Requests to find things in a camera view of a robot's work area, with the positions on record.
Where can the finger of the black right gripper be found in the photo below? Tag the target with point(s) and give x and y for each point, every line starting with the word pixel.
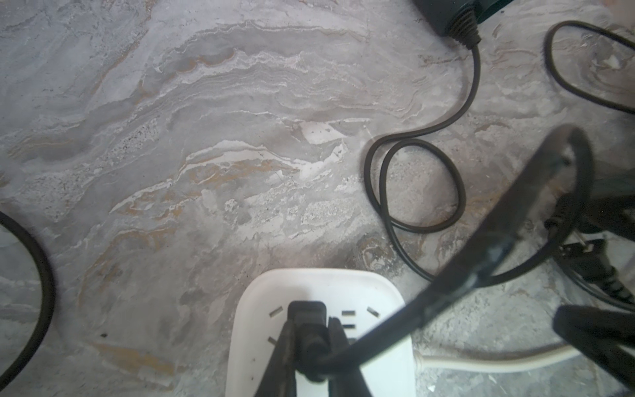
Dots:
pixel 605 337
pixel 605 214

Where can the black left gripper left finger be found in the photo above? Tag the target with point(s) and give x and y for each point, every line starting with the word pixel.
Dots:
pixel 279 378

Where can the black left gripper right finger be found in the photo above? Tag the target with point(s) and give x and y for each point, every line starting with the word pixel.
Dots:
pixel 349 383

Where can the white square power strip right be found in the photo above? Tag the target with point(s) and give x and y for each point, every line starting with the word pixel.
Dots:
pixel 360 300

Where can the dark green dryer far right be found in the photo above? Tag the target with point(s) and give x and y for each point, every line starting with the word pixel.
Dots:
pixel 459 19

